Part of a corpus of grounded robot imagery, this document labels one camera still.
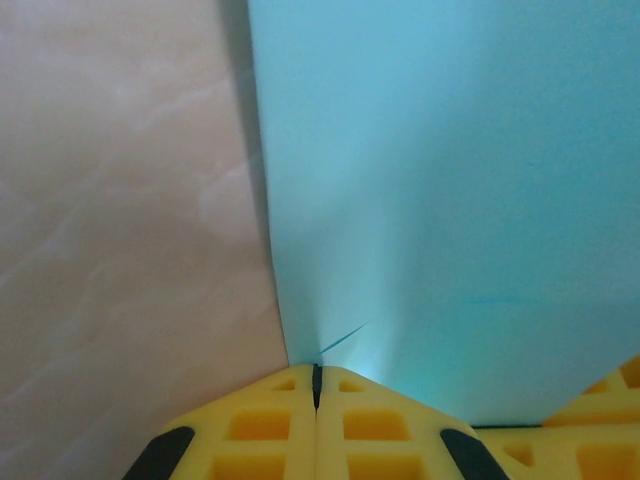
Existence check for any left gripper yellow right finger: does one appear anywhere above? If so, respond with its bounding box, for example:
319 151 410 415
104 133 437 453
316 363 512 480

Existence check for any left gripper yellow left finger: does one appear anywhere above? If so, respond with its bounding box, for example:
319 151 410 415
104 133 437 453
122 363 318 480

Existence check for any teal paper sheet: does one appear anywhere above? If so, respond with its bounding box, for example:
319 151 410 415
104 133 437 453
246 0 640 429

